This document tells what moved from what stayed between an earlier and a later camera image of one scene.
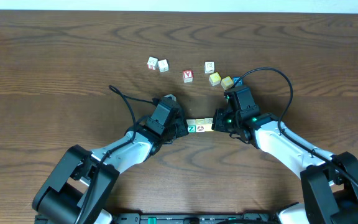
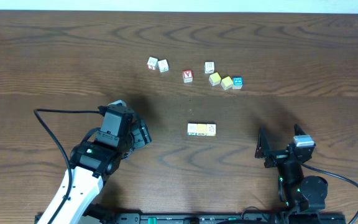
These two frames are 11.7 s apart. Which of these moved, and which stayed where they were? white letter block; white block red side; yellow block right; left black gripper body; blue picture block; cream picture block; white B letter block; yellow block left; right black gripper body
Moved: right black gripper body; left black gripper body; cream picture block
Stayed: blue picture block; white block red side; yellow block right; yellow block left; white B letter block; white letter block
